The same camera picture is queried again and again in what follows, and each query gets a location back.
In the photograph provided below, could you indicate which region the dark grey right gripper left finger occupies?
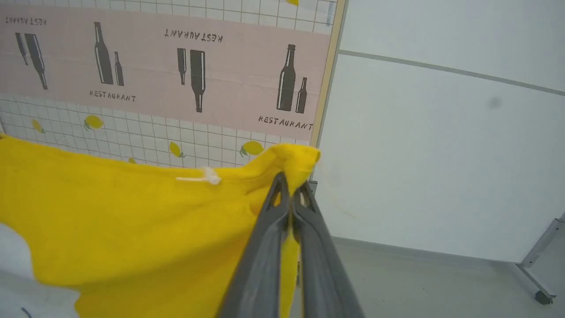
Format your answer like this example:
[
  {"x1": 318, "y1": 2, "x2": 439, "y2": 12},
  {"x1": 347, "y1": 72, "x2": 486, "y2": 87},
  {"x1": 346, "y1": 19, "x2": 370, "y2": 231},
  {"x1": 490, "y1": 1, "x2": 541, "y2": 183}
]
[{"x1": 215, "y1": 172, "x2": 293, "y2": 318}]

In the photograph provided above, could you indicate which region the pink restaurant bottle poster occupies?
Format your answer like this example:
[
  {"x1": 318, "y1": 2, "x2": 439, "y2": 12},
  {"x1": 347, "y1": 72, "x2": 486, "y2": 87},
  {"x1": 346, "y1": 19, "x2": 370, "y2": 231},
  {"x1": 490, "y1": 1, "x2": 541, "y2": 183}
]
[{"x1": 0, "y1": 4, "x2": 332, "y2": 143}]

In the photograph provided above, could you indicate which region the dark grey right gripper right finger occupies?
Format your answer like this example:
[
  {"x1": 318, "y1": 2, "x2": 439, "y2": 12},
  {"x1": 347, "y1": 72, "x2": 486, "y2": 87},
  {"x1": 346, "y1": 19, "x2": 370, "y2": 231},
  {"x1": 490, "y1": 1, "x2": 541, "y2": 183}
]
[{"x1": 292, "y1": 181, "x2": 365, "y2": 318}]

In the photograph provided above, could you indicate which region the yellow garment with white patch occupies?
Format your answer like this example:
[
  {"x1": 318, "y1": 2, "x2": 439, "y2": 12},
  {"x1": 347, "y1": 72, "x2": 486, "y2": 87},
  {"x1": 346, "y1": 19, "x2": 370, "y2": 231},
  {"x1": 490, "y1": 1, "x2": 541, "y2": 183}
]
[{"x1": 0, "y1": 132, "x2": 322, "y2": 318}]

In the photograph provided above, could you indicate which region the grey metal frame with caster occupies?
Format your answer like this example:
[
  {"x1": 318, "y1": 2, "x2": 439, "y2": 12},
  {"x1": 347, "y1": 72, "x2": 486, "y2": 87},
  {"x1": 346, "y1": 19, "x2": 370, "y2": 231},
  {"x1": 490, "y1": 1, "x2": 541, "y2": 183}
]
[{"x1": 515, "y1": 212, "x2": 565, "y2": 306}]

